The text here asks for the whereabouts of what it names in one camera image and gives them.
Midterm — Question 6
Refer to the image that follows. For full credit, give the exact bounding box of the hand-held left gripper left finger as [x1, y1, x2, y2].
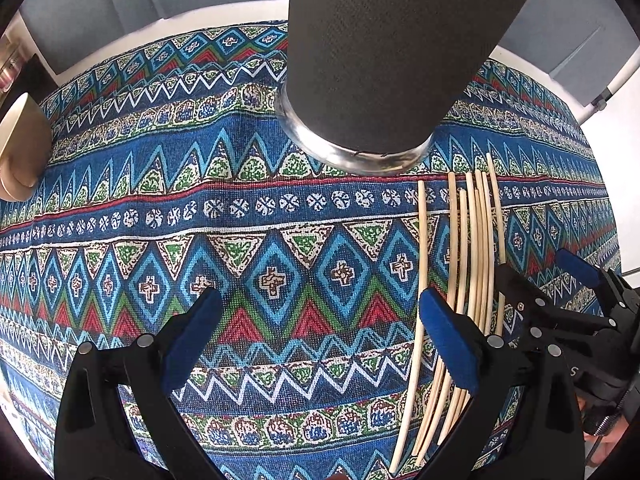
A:
[54, 287, 236, 480]

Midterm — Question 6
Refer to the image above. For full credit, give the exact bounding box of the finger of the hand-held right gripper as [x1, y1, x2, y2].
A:
[554, 248, 622, 318]
[492, 264, 620, 357]

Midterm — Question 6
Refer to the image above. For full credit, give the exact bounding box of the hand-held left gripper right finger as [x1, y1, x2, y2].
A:
[419, 287, 586, 480]

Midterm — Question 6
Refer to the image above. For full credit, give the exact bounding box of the pile of wooden chopsticks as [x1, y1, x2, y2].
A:
[390, 152, 508, 473]

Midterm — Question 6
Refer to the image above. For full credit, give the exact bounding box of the black cylindrical utensil cup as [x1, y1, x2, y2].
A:
[274, 0, 543, 177]

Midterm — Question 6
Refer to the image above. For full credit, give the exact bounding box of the blue patterned tablecloth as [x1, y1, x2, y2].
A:
[0, 20, 623, 480]

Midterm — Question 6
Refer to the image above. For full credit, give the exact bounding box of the white metal pole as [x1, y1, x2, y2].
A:
[592, 45, 640, 111]

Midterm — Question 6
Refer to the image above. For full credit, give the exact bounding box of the beige wooden object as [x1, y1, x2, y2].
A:
[0, 92, 53, 202]

